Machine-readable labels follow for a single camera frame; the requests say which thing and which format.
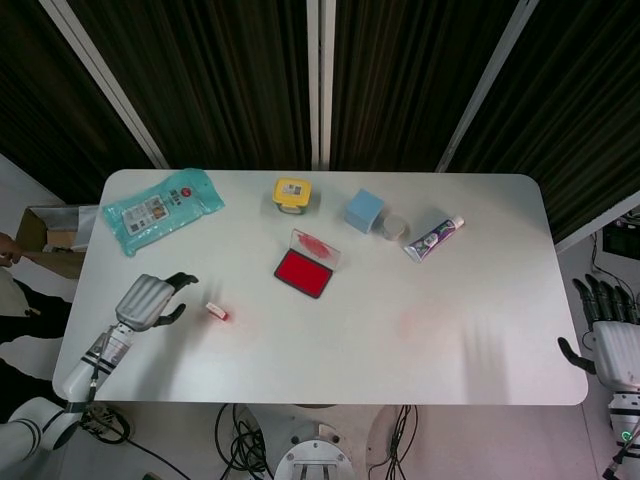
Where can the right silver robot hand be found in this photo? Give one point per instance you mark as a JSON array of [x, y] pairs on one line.
[[617, 350]]

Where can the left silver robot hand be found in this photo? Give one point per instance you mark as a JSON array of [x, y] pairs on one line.
[[142, 302]]

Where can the small red stamp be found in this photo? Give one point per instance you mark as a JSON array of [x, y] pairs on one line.
[[217, 311]]

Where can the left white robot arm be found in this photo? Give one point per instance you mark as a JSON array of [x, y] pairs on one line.
[[75, 375]]

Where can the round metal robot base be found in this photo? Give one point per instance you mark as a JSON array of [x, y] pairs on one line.
[[312, 457]]

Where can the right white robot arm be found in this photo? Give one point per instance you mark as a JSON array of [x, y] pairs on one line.
[[625, 420]]

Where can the person's bare hand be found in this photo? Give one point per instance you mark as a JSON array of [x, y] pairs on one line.
[[7, 247]]

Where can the teal wet wipes pack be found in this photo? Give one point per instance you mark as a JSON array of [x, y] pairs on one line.
[[155, 212]]

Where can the person's black trousers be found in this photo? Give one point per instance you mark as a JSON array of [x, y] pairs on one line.
[[35, 315]]

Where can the black electronic device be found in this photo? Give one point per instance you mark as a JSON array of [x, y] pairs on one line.
[[620, 240]]

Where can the black white sneaker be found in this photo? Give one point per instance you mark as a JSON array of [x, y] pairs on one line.
[[110, 422]]

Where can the brown cardboard box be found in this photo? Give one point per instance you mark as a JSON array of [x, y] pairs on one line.
[[37, 235]]

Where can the red ink pad clear lid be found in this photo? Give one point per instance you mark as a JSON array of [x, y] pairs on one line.
[[302, 272]]

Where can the yellow lid container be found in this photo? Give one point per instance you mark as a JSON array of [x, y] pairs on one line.
[[291, 192]]

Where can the purple white toothpaste tube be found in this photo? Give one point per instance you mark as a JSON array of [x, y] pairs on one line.
[[432, 240]]

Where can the light blue cube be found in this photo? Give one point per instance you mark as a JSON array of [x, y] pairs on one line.
[[364, 207]]

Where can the small round grey tin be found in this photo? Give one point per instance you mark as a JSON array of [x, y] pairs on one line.
[[395, 227]]

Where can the white frame post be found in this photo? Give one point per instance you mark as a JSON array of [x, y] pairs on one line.
[[485, 90], [320, 85], [105, 85]]

